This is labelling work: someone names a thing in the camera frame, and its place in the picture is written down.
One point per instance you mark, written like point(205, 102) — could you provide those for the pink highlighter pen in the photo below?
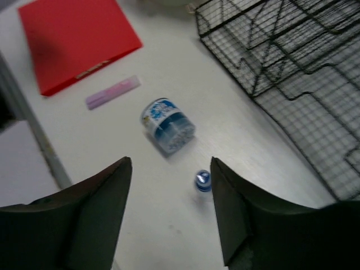
point(112, 92)

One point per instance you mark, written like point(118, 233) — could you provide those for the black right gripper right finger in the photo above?
point(259, 230)

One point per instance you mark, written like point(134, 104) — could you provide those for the round white drawer cabinet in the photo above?
point(188, 5)

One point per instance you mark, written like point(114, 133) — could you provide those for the red folder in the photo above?
point(69, 40)

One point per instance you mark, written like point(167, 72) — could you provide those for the small blue cap bottle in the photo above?
point(202, 181)

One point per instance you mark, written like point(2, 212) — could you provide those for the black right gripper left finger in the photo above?
point(76, 228)

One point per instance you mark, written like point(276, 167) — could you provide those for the black wire mesh organizer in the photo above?
point(299, 62)

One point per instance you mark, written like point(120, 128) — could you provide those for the blue labelled clear jar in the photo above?
point(167, 125)

